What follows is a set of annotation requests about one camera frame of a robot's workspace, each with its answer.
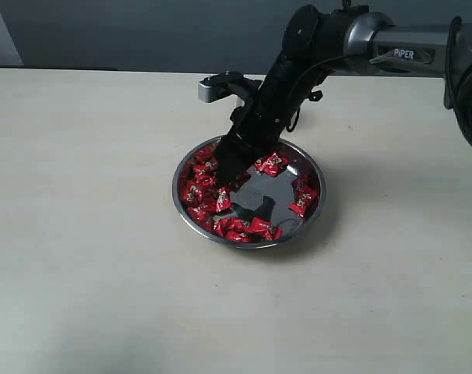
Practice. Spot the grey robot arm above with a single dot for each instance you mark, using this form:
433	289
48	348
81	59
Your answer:
351	39

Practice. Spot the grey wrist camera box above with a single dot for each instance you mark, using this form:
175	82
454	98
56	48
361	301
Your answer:
216	89

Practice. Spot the red candy right upper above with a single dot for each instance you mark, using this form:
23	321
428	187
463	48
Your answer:
300	183

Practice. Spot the red candy upper left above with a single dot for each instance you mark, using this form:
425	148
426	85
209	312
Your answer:
205	168

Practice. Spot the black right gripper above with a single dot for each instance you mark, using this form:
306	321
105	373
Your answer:
286	86

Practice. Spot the red candy left side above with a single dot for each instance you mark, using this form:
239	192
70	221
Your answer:
191	194

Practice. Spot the red candy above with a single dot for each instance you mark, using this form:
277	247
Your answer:
300	183
303	199
238	236
191	194
272	165
265	229
205	168

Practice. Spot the red candy bottom centre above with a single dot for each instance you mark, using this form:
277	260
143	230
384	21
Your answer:
238	236

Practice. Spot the stainless steel cup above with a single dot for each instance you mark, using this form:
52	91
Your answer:
241	99

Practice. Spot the red candy right lower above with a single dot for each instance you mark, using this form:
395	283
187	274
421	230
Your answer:
303	199

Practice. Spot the red candy top centre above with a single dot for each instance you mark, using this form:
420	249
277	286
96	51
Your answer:
272	165

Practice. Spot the red candy bottom right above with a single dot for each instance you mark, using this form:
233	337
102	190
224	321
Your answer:
265	229

